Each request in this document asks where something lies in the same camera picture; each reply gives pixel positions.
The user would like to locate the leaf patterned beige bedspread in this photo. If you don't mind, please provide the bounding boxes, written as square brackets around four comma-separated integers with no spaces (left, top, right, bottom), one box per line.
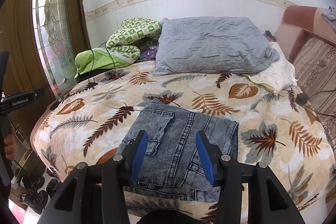
[31,61,335,223]

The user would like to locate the black charger with cable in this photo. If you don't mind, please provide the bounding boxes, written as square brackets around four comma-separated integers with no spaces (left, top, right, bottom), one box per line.
[295,89,335,118]

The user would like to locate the grey washed denim pants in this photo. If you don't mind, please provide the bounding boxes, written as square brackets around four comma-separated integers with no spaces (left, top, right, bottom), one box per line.
[117,100,239,203]

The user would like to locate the grey quilted pillow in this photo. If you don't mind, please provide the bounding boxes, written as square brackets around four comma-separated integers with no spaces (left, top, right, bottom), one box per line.
[153,16,280,76]

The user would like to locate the person's left hand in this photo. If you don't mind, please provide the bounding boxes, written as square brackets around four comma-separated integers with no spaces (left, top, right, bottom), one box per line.
[3,125,16,161]

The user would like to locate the black shoes on floor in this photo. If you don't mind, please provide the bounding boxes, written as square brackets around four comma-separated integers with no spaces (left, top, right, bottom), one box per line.
[18,168,61,215]

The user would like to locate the small black device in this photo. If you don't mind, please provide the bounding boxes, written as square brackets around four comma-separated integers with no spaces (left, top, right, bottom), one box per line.
[264,30,276,42]

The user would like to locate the black cable on bed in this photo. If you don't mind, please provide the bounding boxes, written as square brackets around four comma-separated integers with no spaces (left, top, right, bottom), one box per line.
[88,41,119,85]

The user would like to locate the cream patterned pillow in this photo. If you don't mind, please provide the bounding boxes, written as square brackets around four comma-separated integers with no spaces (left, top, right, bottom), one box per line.
[245,42,297,95]

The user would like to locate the green patterned quilt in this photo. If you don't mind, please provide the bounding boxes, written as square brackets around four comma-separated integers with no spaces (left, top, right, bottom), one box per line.
[75,18,162,78]

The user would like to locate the purple plastic bag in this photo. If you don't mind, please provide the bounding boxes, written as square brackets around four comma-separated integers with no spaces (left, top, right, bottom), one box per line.
[138,45,158,61]

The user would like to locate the lilac garment on headboard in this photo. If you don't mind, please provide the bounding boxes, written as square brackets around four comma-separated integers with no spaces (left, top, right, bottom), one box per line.
[321,6,336,31]

